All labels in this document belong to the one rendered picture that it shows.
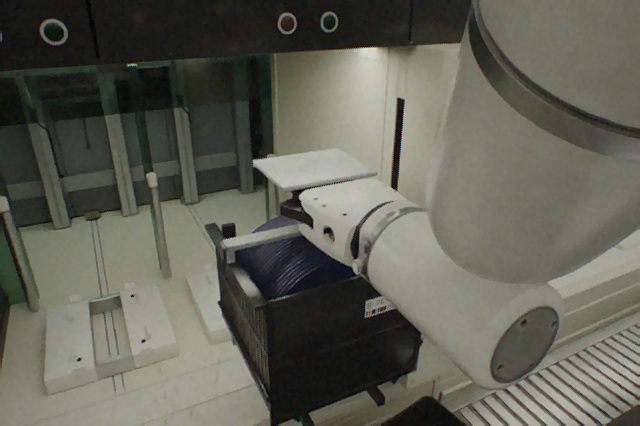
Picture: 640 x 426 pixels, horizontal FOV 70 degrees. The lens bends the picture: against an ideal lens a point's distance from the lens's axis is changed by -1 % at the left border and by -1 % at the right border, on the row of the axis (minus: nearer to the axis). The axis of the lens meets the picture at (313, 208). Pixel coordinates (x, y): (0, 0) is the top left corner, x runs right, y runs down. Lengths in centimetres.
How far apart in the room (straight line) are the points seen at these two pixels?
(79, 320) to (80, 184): 55
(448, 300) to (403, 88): 37
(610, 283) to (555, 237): 109
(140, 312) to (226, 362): 21
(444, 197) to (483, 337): 13
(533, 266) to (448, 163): 6
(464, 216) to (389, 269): 19
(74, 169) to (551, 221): 136
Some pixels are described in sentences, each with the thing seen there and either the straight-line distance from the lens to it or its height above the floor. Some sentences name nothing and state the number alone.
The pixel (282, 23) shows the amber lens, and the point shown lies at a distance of 52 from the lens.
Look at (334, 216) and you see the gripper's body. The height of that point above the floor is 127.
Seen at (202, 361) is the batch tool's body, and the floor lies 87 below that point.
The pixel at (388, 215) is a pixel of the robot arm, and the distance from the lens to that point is 40.
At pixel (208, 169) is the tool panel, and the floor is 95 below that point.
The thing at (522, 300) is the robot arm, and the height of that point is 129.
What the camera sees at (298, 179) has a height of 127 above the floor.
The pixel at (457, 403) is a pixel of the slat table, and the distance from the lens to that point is 98.
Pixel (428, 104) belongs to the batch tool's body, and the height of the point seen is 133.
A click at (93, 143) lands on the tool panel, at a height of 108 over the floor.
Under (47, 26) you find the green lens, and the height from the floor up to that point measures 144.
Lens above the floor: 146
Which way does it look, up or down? 25 degrees down
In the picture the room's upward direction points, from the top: straight up
